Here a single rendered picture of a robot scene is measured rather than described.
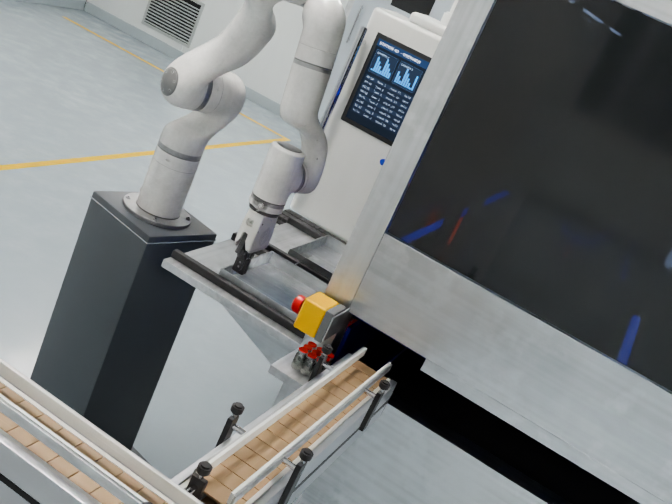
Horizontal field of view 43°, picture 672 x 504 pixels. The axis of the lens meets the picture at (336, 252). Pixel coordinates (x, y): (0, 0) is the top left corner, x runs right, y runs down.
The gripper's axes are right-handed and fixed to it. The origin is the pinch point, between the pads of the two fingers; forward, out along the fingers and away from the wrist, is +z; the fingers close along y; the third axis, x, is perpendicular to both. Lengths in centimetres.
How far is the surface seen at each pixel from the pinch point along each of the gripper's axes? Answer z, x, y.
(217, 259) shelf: 4.3, 8.7, 4.9
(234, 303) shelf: 4.5, -6.6, -10.9
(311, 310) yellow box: -8.7, -27.4, -21.6
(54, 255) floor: 91, 130, 112
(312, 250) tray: 4.0, -0.3, 44.3
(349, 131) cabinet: -23, 20, 89
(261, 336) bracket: 12.4, -12.9, -2.4
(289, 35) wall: 18, 271, 544
